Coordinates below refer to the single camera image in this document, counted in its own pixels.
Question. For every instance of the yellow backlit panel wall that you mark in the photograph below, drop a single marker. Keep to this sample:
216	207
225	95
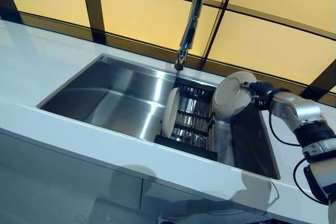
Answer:
144	6

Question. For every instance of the black roll-up dish rack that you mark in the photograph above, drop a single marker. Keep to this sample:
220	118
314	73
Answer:
193	119

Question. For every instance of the cream ceramic plate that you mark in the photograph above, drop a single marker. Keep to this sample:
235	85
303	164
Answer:
170	113
228	98

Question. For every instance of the white cabinet door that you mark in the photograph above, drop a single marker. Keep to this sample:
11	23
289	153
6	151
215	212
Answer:
65	182
183	208

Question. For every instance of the stainless steel sink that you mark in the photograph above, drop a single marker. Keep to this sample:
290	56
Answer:
118	98

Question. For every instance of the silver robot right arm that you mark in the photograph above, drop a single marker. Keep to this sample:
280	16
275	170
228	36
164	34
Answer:
307	113

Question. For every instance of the chrome kitchen faucet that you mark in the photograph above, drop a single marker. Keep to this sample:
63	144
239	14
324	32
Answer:
194	19

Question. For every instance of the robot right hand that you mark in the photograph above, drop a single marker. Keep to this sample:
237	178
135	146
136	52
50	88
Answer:
261	93

